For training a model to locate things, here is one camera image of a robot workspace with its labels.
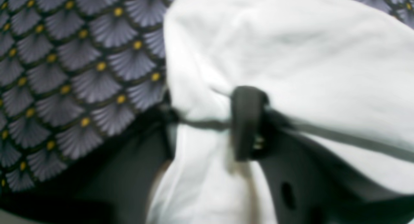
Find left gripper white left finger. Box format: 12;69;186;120
76;98;178;224

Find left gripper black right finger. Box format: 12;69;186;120
231;86;414;224

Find white T-shirt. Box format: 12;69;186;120
146;0;414;224

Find patterned purple table cloth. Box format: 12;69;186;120
0;0;414;194

